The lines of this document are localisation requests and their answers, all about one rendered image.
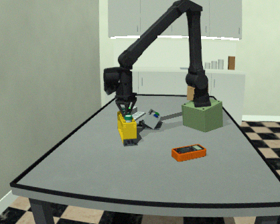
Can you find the yellow tube rack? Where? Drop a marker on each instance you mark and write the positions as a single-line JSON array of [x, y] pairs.
[[126, 130]]

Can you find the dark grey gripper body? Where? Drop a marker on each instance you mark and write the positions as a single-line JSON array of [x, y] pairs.
[[127, 93]]

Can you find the pale grey key housing panel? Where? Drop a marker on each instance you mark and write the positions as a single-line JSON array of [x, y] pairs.
[[151, 121]]

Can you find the black table edge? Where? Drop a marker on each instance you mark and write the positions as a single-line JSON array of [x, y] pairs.
[[144, 203]]

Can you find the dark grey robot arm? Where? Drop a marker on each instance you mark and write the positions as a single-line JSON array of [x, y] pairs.
[[196, 75]]

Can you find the orange multimeter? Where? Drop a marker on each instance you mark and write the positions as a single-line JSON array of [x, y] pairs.
[[188, 152]]

